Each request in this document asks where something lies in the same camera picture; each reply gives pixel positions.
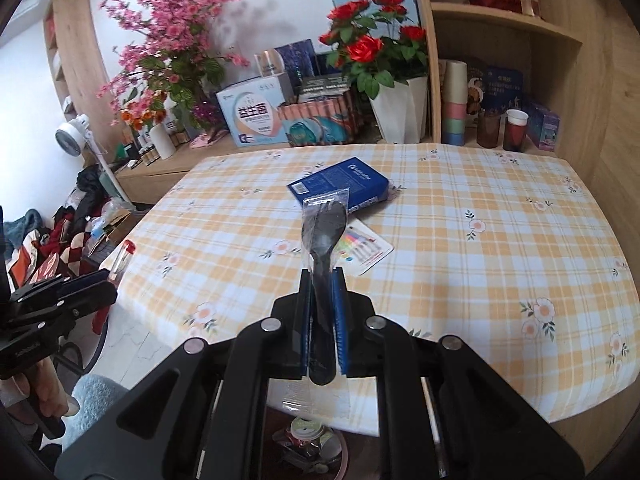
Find red rose plant white pot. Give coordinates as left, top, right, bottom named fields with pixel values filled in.
left=319, top=0, right=430, bottom=145

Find small blue printed box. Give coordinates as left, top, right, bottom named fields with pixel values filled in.
left=525, top=105, right=561, bottom=152

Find clear tube red cap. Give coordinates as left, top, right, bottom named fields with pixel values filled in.
left=107, top=240, right=137, bottom=281

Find pink blossom flower arrangement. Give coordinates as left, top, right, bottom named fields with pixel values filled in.
left=97, top=0, right=251, bottom=133

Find black printed box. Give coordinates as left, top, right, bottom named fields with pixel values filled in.
left=295, top=74, right=353, bottom=103

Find narrow wooden wall shelf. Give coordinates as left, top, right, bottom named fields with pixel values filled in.
left=42, top=0, right=118, bottom=126

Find wooden shelf unit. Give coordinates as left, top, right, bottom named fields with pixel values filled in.
left=407, top=0, right=616, bottom=161

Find orange artificial flowers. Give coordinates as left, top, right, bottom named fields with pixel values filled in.
left=120, top=102, right=168, bottom=128

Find dark blue patterned box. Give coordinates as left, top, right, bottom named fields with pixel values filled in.
left=274, top=40, right=317, bottom=83

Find white pastel printed box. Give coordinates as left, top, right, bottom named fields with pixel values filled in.
left=215, top=75, right=293, bottom=148

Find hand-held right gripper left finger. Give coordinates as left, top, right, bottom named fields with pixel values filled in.
left=54, top=269, right=313, bottom=480

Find brown glass tumbler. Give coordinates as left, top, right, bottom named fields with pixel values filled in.
left=504, top=122, right=527, bottom=152
left=476, top=110, right=502, bottom=148

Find white green round tub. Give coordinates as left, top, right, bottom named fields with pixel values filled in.
left=290, top=416, right=333, bottom=448

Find person's left hand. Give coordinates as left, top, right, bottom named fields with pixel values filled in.
left=0, top=360, right=81, bottom=423

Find pink teal printed pack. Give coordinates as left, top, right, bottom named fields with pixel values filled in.
left=277, top=100, right=361, bottom=147

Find colourful printed card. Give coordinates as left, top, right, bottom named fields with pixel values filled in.
left=340, top=220, right=396, bottom=275

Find dark blue cartoon box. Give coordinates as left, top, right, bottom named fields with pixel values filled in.
left=467, top=62, right=525, bottom=116

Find brown plastic trash bin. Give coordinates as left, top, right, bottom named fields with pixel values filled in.
left=262, top=407, right=386, bottom=480

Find pink small pouch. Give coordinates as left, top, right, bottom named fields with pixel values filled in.
left=189, top=130, right=233, bottom=150

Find black metal chair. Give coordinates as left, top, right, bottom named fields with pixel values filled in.
left=52, top=310, right=108, bottom=376

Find white standing fan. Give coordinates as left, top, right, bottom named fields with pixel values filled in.
left=54, top=114, right=123, bottom=206

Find light blue fluffy garment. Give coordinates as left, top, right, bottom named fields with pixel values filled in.
left=62, top=374, right=132, bottom=448

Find row of small brown bottles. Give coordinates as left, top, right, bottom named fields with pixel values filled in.
left=127, top=145, right=161, bottom=167

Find stack of pastel cups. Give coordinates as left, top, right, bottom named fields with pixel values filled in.
left=441, top=59, right=468, bottom=147

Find dark blue cardboard box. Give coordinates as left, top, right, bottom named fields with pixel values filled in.
left=286, top=156, right=392, bottom=213

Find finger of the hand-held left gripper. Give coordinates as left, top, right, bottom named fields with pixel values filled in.
left=10, top=269, right=112, bottom=303
left=30, top=280, right=120, bottom=321

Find black plastic spoon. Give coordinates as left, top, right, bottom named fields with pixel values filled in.
left=282, top=187, right=351, bottom=421

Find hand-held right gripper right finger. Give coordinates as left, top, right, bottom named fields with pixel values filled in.
left=332, top=267, right=586, bottom=480

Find silver white small box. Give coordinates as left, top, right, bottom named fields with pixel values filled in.
left=254, top=50, right=286, bottom=81

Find open cardboard box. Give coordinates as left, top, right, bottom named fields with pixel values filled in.
left=92, top=207, right=133, bottom=246

